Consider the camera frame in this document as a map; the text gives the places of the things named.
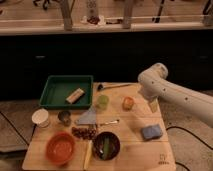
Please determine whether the dark bowl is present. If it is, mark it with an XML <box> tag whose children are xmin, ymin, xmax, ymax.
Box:
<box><xmin>93</xmin><ymin>132</ymin><xmax>120</xmax><ymax>161</ymax></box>

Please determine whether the black cable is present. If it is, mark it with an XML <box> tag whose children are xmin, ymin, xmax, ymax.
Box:
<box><xmin>0</xmin><ymin>111</ymin><xmax>37</xmax><ymax>147</ymax></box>
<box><xmin>165</xmin><ymin>125</ymin><xmax>213</xmax><ymax>171</ymax></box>

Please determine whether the orange apple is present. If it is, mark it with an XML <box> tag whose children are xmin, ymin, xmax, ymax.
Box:
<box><xmin>122</xmin><ymin>97</ymin><xmax>135</xmax><ymax>110</ymax></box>

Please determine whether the green plastic tray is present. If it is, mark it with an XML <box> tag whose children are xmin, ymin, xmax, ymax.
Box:
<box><xmin>40</xmin><ymin>75</ymin><xmax>93</xmax><ymax>110</ymax></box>

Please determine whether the green cup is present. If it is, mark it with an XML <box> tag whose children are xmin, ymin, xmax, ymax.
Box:
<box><xmin>97</xmin><ymin>95</ymin><xmax>109</xmax><ymax>110</ymax></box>

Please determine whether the black cable left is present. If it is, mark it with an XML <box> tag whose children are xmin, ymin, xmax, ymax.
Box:
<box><xmin>0</xmin><ymin>111</ymin><xmax>37</xmax><ymax>147</ymax></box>

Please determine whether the blue sponge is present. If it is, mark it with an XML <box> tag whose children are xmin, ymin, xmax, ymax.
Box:
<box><xmin>141</xmin><ymin>124</ymin><xmax>163</xmax><ymax>141</ymax></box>

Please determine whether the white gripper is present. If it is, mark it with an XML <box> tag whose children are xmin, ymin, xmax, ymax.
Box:
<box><xmin>139</xmin><ymin>86</ymin><xmax>159</xmax><ymax>113</ymax></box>

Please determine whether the wooden block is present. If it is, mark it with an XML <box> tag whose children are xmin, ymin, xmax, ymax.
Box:
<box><xmin>66</xmin><ymin>88</ymin><xmax>85</xmax><ymax>104</ymax></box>

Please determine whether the green cucumber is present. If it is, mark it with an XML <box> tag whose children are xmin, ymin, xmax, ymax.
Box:
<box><xmin>102</xmin><ymin>138</ymin><xmax>110</xmax><ymax>160</ymax></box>

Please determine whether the metal spoon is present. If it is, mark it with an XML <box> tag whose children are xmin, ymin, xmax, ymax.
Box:
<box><xmin>96</xmin><ymin>119</ymin><xmax>120</xmax><ymax>127</ymax></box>

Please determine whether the orange bowl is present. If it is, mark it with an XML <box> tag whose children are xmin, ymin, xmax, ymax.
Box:
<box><xmin>45</xmin><ymin>132</ymin><xmax>75</xmax><ymax>166</ymax></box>

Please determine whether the black-headed wooden brush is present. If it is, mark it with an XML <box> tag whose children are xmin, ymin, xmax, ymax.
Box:
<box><xmin>97</xmin><ymin>83</ymin><xmax>131</xmax><ymax>91</ymax></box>

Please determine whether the black cable right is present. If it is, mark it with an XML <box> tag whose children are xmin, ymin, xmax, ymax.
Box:
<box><xmin>165</xmin><ymin>125</ymin><xmax>213</xmax><ymax>171</ymax></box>

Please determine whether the white paper cup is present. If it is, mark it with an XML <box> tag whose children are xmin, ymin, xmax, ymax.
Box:
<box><xmin>31</xmin><ymin>109</ymin><xmax>50</xmax><ymax>128</ymax></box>

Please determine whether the small metal cup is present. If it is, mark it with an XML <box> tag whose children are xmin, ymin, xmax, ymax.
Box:
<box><xmin>58</xmin><ymin>111</ymin><xmax>71</xmax><ymax>126</ymax></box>

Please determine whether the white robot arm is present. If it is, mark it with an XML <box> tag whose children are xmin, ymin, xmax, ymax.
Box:
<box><xmin>138</xmin><ymin>63</ymin><xmax>213</xmax><ymax>128</ymax></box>

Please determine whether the grey folded cloth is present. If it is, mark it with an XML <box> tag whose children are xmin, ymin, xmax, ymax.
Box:
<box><xmin>75</xmin><ymin>107</ymin><xmax>96</xmax><ymax>125</ymax></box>

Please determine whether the bunch of dark grapes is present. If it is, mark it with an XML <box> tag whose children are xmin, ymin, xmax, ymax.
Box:
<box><xmin>71</xmin><ymin>127</ymin><xmax>96</xmax><ymax>140</ymax></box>

